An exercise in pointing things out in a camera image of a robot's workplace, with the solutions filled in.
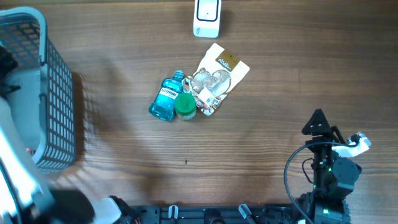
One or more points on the grey plastic basket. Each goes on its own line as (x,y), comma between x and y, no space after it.
(42,95)

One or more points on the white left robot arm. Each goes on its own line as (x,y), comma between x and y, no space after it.
(26,197)

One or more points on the white brown snack pouch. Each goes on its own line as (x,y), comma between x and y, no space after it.
(218,73)

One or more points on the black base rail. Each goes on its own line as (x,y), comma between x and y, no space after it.
(267,214)

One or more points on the blue mouthwash bottle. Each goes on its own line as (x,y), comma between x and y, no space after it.
(163,106)

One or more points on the green lid jar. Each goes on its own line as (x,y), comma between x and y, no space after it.
(185,106)

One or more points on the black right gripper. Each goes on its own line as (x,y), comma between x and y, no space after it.
(324,129)

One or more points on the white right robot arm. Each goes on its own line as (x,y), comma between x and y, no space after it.
(334,173)

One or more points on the white barcode scanner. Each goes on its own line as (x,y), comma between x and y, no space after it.
(206,18)

